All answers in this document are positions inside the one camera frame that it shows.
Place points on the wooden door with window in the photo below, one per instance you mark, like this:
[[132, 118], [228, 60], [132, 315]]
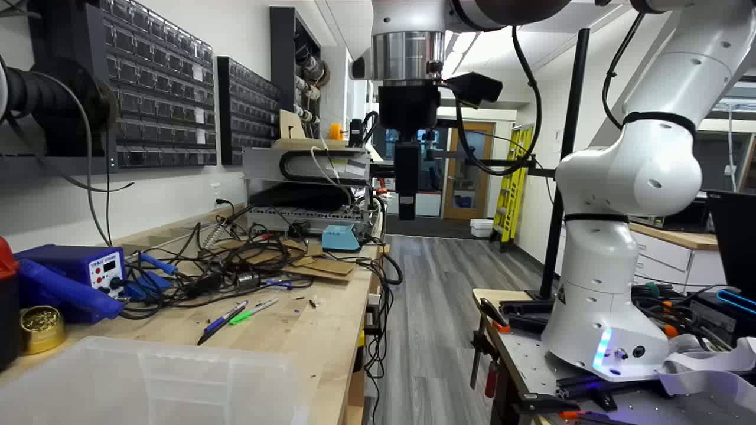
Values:
[[471, 178]]

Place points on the black box with blue trim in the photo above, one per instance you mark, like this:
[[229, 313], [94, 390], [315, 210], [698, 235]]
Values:
[[725, 313]]

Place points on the brown cardboard sheets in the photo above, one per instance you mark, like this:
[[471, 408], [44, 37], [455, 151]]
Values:
[[322, 268]]

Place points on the blue pen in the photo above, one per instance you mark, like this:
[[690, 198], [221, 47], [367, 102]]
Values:
[[221, 322]]

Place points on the white floor bin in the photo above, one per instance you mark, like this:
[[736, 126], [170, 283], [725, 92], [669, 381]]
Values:
[[483, 228]]

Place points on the black camera stand pole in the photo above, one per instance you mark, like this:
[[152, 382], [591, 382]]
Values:
[[569, 118]]

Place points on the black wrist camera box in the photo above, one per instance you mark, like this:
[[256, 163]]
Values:
[[475, 86]]

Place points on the large black parts drawer cabinet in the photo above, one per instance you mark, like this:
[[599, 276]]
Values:
[[156, 86]]

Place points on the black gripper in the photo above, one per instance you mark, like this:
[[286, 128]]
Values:
[[406, 109]]

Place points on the red and black toolbox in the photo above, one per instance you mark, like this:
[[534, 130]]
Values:
[[6, 307]]

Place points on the small black parts drawer cabinet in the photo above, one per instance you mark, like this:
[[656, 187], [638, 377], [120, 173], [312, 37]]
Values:
[[252, 109]]

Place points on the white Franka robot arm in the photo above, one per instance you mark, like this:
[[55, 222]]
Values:
[[628, 179]]

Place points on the grey benchtop machine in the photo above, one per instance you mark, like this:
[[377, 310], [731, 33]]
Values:
[[315, 178]]

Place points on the yellow folding sign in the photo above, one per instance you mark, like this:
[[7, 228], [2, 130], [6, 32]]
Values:
[[514, 184]]

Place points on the blue soldering station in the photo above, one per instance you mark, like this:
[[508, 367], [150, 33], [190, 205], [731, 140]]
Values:
[[94, 268]]

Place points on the metal robot base table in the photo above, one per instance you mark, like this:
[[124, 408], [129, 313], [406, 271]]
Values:
[[528, 367]]

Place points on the tall black wall rack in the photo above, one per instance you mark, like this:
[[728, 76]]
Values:
[[293, 61]]

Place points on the teal small device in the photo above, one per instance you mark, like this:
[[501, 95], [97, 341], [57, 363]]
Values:
[[341, 238]]

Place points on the white crumpled cloth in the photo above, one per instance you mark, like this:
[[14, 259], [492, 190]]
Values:
[[710, 377]]

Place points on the clear plastic container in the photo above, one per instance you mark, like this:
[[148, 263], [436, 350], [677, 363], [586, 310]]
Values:
[[150, 385]]

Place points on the white drawer cabinet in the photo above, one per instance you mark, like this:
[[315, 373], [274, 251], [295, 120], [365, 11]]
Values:
[[677, 256]]

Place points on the black orange bar clamp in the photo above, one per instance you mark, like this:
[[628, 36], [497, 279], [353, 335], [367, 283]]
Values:
[[489, 325]]

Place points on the gold round tin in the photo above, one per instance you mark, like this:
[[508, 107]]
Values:
[[41, 328]]

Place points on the orange small object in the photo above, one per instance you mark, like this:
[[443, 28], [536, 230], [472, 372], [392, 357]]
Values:
[[337, 132]]

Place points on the green pen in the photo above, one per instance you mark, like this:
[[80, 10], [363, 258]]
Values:
[[252, 313]]

